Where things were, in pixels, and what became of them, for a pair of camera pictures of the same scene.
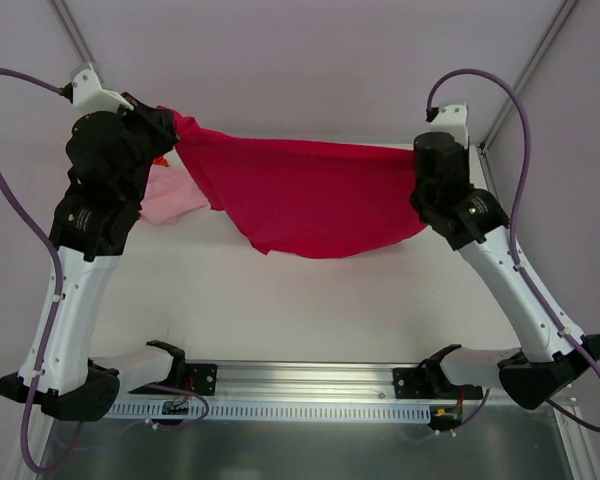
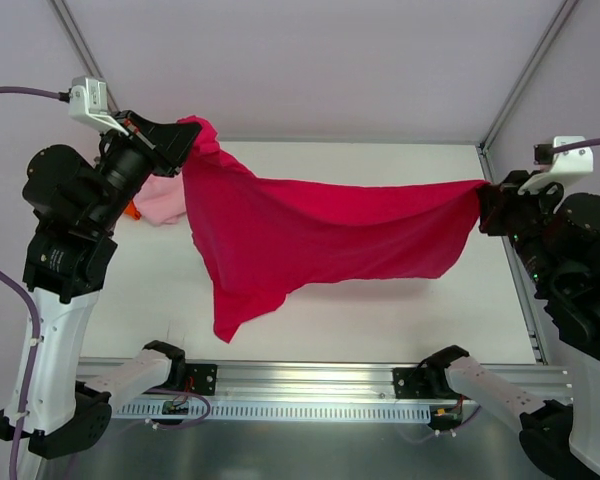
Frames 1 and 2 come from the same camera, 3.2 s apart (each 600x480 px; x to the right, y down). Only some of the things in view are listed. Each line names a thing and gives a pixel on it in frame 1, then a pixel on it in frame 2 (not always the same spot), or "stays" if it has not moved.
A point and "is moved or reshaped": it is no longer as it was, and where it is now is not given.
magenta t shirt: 304,199 is moved or reshaped
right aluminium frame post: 561,17 stays
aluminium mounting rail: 303,381 stays
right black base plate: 431,381 stays
